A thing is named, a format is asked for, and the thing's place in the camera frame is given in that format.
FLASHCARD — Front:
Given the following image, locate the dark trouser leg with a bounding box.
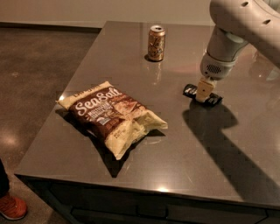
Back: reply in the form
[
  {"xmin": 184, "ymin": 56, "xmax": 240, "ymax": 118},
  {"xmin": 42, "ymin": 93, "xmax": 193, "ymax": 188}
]
[{"xmin": 0, "ymin": 159, "xmax": 10, "ymax": 198}]

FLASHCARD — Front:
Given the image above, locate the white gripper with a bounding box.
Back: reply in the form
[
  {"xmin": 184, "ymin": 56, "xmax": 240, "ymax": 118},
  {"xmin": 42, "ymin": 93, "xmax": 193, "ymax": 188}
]
[{"xmin": 195, "ymin": 26, "xmax": 249, "ymax": 102}]

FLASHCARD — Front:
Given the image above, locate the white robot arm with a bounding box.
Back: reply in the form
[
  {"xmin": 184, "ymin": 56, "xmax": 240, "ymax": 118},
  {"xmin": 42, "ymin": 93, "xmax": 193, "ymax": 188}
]
[{"xmin": 196, "ymin": 0, "xmax": 280, "ymax": 102}]

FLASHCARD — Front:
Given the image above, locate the gold drink can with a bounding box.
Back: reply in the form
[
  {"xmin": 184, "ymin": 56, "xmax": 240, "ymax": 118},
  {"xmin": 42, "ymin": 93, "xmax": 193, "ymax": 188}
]
[{"xmin": 148, "ymin": 24, "xmax": 165, "ymax": 61}]

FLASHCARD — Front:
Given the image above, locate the black rxbar chocolate bar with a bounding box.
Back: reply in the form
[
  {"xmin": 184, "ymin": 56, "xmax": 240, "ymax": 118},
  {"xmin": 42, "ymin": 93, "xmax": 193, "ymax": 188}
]
[{"xmin": 183, "ymin": 84, "xmax": 222, "ymax": 107}]

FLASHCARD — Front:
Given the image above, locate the red sneaker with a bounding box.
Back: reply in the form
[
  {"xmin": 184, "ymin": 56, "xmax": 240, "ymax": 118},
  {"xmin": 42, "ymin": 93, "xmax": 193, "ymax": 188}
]
[{"xmin": 0, "ymin": 193, "xmax": 28, "ymax": 221}]

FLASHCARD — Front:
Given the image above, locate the dark cabinet drawer front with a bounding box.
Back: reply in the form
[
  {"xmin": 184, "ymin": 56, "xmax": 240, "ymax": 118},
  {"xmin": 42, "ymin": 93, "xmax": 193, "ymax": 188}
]
[{"xmin": 25, "ymin": 178, "xmax": 280, "ymax": 224}]

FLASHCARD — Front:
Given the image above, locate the brown sea salt chip bag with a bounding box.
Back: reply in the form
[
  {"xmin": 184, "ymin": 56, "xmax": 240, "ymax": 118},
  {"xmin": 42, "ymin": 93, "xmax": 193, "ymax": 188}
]
[{"xmin": 58, "ymin": 81, "xmax": 168, "ymax": 160}]

